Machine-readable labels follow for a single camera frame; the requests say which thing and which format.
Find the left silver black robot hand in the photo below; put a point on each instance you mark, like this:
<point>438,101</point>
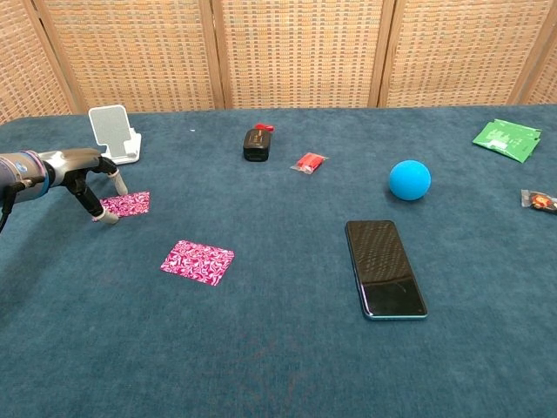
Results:
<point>69,165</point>

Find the white phone stand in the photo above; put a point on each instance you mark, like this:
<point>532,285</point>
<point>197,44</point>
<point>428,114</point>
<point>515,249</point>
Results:
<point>111,126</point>

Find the woven bamboo screen panel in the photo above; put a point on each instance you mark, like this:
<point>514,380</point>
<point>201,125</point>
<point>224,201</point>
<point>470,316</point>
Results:
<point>130,52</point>
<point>22,65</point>
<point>548,78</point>
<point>300,52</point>
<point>461,52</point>

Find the black bottle with red cap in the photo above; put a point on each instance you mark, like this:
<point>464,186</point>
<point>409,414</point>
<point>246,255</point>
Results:
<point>257,143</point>

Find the red snack packet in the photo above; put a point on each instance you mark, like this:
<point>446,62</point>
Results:
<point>310,162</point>

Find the blue felt table cover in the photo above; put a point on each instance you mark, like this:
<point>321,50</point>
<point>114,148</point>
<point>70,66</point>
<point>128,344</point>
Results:
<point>278,370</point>

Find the black smartphone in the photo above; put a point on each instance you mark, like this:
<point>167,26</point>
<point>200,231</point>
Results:
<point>383,270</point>

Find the blue ball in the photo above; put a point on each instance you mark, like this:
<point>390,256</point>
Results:
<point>410,180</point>

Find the green foil packet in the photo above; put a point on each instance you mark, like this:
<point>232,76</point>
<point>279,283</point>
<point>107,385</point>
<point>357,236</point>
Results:
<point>505,137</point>

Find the small dark candy packet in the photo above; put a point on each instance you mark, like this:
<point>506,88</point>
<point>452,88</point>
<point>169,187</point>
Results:
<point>539,201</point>

